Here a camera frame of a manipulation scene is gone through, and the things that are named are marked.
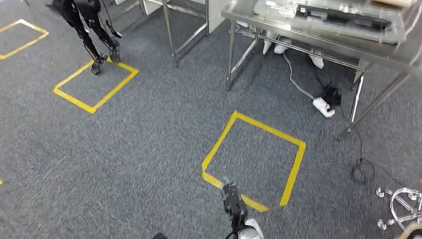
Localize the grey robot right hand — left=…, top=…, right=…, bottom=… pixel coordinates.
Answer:
left=221, top=182, right=248, bottom=232

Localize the long black plastic part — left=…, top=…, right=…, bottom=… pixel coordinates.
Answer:
left=295, top=4, right=392, bottom=33

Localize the steel workbench table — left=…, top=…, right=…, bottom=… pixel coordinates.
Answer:
left=221, top=0, right=422, bottom=141

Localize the yellow floor tape square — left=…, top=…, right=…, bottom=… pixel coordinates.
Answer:
left=201, top=110, right=307, bottom=214

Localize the white power strip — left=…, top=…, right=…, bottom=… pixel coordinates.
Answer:
left=312, top=97, right=336, bottom=119

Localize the white shoe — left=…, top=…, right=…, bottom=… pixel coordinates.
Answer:
left=273, top=39, right=293, bottom=55
left=308, top=49, right=325, bottom=70
left=262, top=31, right=274, bottom=55

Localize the chrome stool base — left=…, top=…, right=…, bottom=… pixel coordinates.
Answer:
left=376, top=187, right=422, bottom=232

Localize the steel side table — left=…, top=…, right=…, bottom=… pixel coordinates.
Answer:
left=138, top=0, right=211, bottom=68

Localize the white cabinet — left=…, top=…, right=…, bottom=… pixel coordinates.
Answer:
left=142, top=0, right=233, bottom=34

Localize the stamped grey metal panel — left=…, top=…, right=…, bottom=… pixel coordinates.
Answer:
left=253, top=0, right=408, bottom=44

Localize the black humanoid robot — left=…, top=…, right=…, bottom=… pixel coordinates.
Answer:
left=46, top=0, right=123, bottom=76

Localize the black floor cable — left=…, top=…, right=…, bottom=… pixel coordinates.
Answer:
left=339, top=107, right=408, bottom=189

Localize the white power cord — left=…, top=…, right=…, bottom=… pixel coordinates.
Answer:
left=283, top=52, right=316, bottom=101

